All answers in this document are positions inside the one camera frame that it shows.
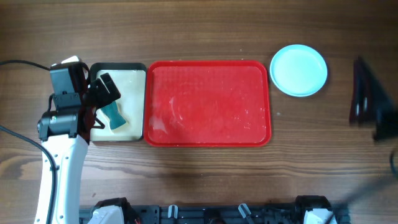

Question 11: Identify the red plastic tray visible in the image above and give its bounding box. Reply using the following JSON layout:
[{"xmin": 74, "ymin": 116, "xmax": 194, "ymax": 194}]
[{"xmin": 143, "ymin": 60, "xmax": 272, "ymax": 147}]

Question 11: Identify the black tray with soapy water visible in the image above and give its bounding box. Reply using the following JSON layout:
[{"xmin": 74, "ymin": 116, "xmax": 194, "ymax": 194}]
[{"xmin": 90, "ymin": 63, "xmax": 147, "ymax": 142}]

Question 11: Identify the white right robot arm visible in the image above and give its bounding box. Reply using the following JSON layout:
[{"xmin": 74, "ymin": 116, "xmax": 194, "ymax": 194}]
[{"xmin": 290, "ymin": 56, "xmax": 397, "ymax": 223}]

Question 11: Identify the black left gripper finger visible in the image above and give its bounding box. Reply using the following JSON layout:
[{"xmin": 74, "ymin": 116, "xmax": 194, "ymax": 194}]
[
  {"xmin": 90, "ymin": 78, "xmax": 112, "ymax": 106},
  {"xmin": 100, "ymin": 73, "xmax": 121, "ymax": 101}
]

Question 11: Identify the green scrubbing sponge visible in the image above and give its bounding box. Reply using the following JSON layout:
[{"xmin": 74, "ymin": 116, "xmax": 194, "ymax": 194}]
[{"xmin": 100, "ymin": 101, "xmax": 127, "ymax": 130}]

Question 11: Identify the light blue plate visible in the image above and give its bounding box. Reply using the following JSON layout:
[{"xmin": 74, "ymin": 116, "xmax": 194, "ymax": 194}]
[{"xmin": 269, "ymin": 44, "xmax": 328, "ymax": 98}]

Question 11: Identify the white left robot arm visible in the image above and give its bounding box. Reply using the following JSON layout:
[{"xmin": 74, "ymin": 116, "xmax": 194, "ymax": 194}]
[{"xmin": 35, "ymin": 73, "xmax": 121, "ymax": 223}]

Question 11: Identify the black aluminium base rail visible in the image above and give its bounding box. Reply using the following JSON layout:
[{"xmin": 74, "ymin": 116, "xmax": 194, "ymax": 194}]
[{"xmin": 79, "ymin": 195, "xmax": 351, "ymax": 224}]

